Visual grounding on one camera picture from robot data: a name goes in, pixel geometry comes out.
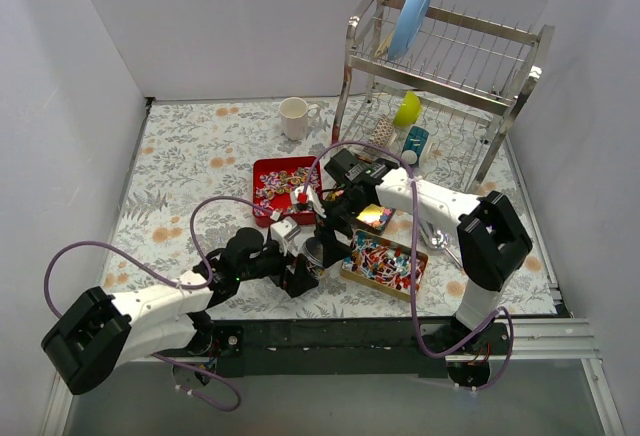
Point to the teal and white container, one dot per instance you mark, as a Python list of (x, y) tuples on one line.
[(416, 147)]

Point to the red tin of swirl lollipops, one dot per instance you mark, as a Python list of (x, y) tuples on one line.
[(273, 181)]

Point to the gold tin of star candies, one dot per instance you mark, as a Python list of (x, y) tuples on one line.
[(373, 218)]

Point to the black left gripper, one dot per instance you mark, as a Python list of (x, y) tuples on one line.
[(292, 273)]

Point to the yellow green bowl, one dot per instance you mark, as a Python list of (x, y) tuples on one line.
[(408, 111)]

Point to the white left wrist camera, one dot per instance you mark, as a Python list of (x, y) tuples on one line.
[(288, 235)]

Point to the clear glass jar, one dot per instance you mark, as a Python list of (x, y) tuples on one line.
[(315, 269)]

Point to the light blue plate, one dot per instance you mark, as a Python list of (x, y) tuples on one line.
[(407, 27)]

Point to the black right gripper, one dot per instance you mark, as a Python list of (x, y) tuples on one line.
[(331, 226)]

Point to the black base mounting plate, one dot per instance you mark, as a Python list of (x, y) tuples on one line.
[(354, 346)]

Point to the silver metal scoop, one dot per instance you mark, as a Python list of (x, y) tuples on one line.
[(437, 240)]

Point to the aluminium table edge rail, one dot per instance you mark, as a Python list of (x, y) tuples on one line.
[(358, 377)]

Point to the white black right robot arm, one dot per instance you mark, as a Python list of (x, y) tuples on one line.
[(492, 240)]

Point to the stainless steel dish rack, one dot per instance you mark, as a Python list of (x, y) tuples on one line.
[(473, 77)]

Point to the white ceramic mug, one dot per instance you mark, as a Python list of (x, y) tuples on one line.
[(296, 116)]

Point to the gold tin of ball lollipops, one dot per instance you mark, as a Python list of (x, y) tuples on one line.
[(379, 264)]

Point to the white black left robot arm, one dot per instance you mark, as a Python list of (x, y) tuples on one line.
[(101, 331)]

